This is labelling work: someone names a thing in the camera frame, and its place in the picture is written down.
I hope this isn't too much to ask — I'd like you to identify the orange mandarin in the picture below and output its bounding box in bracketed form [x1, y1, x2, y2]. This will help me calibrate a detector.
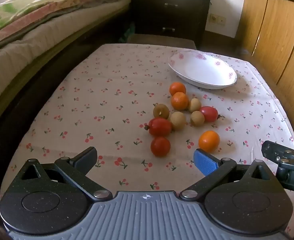
[169, 82, 187, 97]
[171, 92, 189, 111]

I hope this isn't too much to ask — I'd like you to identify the wall socket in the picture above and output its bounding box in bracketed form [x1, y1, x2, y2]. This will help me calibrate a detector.
[208, 14, 226, 25]

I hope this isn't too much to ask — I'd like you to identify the red cherry tomato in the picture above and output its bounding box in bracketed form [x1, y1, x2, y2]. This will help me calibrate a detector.
[199, 106, 221, 122]
[150, 136, 171, 157]
[144, 118, 173, 137]

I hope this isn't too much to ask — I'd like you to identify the green plastic bag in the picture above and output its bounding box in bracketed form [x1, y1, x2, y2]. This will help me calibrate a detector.
[119, 22, 136, 44]

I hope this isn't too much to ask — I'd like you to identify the dark wooden nightstand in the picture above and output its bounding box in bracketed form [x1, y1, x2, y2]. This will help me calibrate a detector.
[130, 0, 211, 49]

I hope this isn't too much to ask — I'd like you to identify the brown longan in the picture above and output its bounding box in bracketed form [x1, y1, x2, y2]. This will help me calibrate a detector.
[170, 112, 187, 131]
[153, 103, 170, 119]
[190, 111, 205, 127]
[188, 98, 202, 113]

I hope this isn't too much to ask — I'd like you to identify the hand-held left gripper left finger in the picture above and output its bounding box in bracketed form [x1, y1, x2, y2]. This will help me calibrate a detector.
[13, 147, 113, 202]

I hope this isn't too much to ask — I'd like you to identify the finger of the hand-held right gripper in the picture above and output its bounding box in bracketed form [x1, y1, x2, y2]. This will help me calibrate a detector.
[261, 140, 294, 164]

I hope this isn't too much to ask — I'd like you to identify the white floral plate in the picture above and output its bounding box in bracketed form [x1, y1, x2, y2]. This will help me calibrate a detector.
[167, 51, 238, 90]

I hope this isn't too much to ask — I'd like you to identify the orange cherry tomato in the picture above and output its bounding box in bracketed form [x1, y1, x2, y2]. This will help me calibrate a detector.
[198, 130, 220, 153]

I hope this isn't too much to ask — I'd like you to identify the floral blanket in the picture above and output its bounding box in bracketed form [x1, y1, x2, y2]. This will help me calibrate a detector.
[0, 0, 135, 45]

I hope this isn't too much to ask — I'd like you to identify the cherry print tablecloth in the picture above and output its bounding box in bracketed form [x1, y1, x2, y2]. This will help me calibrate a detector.
[0, 44, 294, 238]

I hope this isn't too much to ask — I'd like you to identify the dark wooden bed frame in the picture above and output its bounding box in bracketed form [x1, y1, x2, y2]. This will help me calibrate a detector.
[0, 7, 137, 193]

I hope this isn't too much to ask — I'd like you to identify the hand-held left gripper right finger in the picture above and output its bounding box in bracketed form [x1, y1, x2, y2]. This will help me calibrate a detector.
[179, 149, 279, 201]

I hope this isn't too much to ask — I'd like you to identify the wooden wardrobe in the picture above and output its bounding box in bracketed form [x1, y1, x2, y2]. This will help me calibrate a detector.
[237, 0, 294, 153]

